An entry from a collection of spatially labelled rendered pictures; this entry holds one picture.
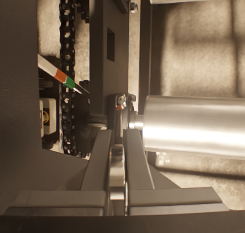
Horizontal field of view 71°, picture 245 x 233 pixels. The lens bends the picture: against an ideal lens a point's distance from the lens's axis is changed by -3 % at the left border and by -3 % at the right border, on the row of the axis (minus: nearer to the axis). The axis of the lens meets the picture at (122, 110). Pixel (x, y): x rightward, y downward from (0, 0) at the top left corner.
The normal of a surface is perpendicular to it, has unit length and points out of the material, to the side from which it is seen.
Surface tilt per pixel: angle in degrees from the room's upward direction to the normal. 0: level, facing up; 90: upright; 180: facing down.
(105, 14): 90
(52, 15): 0
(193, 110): 42
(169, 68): 0
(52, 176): 90
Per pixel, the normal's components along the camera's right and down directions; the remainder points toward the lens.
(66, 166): 0.97, 0.05
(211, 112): -0.19, -0.48
